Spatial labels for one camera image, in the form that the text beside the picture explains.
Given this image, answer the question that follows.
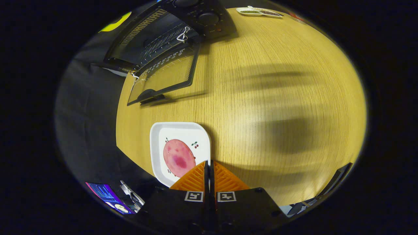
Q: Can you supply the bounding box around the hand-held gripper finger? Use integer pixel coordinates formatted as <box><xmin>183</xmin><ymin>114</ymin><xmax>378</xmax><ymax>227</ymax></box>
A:
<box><xmin>136</xmin><ymin>161</ymin><xmax>209</xmax><ymax>235</ymax></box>
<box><xmin>210</xmin><ymin>160</ymin><xmax>289</xmax><ymax>234</ymax></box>

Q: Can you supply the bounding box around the metal wire oven rack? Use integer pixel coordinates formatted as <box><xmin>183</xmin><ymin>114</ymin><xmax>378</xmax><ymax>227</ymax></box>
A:
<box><xmin>122</xmin><ymin>24</ymin><xmax>200</xmax><ymax>73</ymax></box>

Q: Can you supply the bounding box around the device with purple screen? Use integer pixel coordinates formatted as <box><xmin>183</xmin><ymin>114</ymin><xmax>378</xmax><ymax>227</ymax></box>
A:
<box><xmin>86</xmin><ymin>182</ymin><xmax>135</xmax><ymax>215</ymax></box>

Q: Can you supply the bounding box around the white condiment dish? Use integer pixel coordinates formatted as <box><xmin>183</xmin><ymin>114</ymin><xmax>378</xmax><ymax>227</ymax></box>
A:
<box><xmin>236</xmin><ymin>6</ymin><xmax>284</xmax><ymax>18</ymax></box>

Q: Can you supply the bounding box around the black toaster oven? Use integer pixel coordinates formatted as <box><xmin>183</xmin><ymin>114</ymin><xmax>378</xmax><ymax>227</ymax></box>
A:
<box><xmin>91</xmin><ymin>0</ymin><xmax>237</xmax><ymax>106</ymax></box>

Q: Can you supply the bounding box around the white square plate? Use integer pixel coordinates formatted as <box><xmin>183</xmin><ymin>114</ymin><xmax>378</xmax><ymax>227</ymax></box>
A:
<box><xmin>150</xmin><ymin>122</ymin><xmax>212</xmax><ymax>188</ymax></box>

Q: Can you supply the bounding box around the pink ham slice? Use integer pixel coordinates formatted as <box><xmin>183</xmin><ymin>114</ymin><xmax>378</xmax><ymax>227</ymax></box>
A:
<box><xmin>163</xmin><ymin>139</ymin><xmax>197</xmax><ymax>178</ymax></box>

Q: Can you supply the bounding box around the dark object beside table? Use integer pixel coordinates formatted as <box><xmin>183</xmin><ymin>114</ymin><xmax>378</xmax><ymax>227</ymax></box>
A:
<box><xmin>287</xmin><ymin>162</ymin><xmax>354</xmax><ymax>217</ymax></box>

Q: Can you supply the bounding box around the silver metal object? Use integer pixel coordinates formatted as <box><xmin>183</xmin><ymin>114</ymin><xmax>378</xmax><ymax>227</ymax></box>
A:
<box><xmin>119</xmin><ymin>180</ymin><xmax>146</xmax><ymax>209</ymax></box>

